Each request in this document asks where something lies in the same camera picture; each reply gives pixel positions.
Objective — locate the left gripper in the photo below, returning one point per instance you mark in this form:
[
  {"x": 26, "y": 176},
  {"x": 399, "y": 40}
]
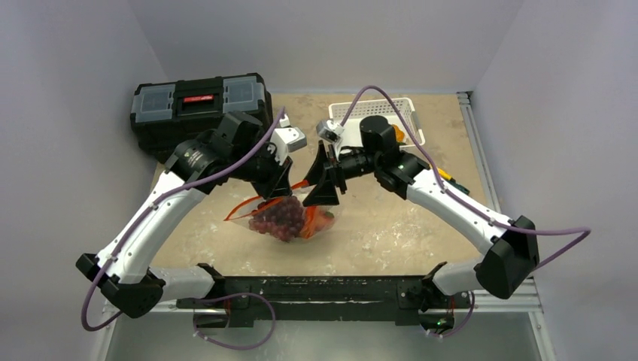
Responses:
[{"x": 277, "y": 183}]

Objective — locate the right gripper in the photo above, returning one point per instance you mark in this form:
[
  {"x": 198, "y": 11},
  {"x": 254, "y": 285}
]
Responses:
[{"x": 337, "y": 173}]

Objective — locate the orange carrot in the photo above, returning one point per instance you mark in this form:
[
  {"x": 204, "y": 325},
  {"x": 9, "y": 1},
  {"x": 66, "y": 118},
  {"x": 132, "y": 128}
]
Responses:
[{"x": 317, "y": 219}]

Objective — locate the dark red grapes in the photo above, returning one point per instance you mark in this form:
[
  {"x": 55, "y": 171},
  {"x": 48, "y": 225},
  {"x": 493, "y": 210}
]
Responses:
[{"x": 281, "y": 218}]

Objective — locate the clear zip top bag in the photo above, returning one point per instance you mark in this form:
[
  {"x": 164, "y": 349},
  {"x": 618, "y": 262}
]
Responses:
[{"x": 241, "y": 213}]

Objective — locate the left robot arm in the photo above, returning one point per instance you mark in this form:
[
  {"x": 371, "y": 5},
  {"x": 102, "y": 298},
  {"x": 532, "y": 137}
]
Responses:
[{"x": 240, "y": 147}]

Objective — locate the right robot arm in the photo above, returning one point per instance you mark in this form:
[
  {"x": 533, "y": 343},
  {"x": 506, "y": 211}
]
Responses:
[{"x": 508, "y": 248}]

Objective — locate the orange pepper piece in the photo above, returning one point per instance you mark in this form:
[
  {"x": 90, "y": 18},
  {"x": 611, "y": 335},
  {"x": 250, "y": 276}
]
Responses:
[{"x": 400, "y": 136}]

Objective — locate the black toolbox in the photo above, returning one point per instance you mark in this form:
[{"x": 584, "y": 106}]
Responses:
[{"x": 164, "y": 115}]

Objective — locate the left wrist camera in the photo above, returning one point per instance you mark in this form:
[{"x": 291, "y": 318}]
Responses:
[{"x": 287, "y": 139}]

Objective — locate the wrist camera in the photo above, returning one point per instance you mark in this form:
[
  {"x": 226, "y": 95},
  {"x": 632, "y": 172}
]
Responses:
[
  {"x": 331, "y": 131},
  {"x": 287, "y": 139}
]

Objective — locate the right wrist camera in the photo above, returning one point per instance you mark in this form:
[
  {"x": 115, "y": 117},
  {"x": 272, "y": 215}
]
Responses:
[{"x": 331, "y": 131}]

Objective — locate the yellow handled screwdriver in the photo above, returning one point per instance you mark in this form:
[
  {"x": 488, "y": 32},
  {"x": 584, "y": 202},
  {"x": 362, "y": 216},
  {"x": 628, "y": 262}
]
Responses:
[{"x": 445, "y": 175}]

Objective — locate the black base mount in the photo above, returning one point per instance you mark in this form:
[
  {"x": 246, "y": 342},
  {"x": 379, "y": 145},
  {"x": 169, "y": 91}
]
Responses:
[{"x": 402, "y": 300}]

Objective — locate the green handled screwdriver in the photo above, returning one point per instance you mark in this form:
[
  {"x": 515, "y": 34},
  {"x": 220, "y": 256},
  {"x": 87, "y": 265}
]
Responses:
[{"x": 461, "y": 188}]

